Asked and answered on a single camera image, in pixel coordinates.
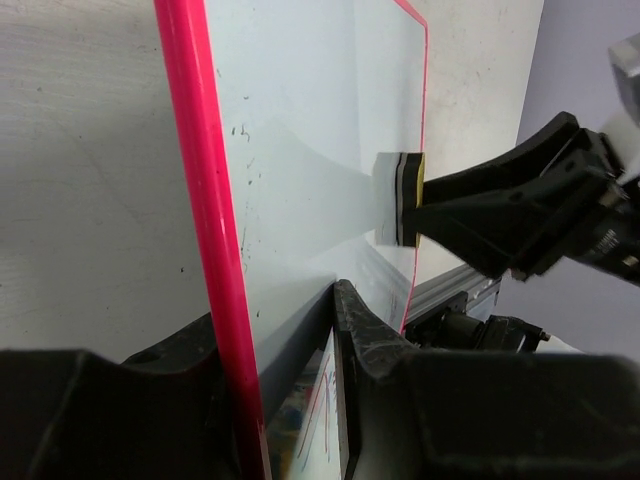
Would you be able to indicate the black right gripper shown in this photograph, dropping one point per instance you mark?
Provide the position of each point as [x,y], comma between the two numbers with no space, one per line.
[588,218]

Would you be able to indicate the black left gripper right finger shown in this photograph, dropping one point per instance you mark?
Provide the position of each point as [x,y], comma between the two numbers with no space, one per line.
[411,413]

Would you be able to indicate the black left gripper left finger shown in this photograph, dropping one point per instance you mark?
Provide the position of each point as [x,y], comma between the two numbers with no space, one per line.
[163,413]

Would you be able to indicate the yellow whiteboard eraser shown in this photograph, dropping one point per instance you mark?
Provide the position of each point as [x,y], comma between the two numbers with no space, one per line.
[398,181]

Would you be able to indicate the pink framed whiteboard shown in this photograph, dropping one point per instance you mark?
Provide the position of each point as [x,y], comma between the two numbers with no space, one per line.
[292,117]

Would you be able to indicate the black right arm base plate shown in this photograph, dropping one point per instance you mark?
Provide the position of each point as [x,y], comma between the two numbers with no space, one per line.
[451,330]

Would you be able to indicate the aluminium extrusion rail frame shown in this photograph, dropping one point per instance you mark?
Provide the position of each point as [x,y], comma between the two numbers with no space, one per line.
[481,293]

